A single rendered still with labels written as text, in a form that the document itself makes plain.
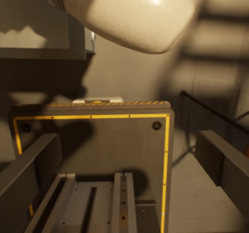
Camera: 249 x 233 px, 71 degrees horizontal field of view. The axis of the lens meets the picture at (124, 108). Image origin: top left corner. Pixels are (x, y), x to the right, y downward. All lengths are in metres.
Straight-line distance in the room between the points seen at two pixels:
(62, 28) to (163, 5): 0.22
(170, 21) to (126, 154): 0.65
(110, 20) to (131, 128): 0.57
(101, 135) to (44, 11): 0.52
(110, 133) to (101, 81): 0.38
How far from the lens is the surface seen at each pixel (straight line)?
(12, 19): 0.43
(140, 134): 0.76
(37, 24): 0.41
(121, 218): 0.67
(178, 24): 0.24
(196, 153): 0.17
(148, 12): 0.22
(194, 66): 1.09
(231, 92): 1.21
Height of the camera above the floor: 1.02
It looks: 75 degrees down
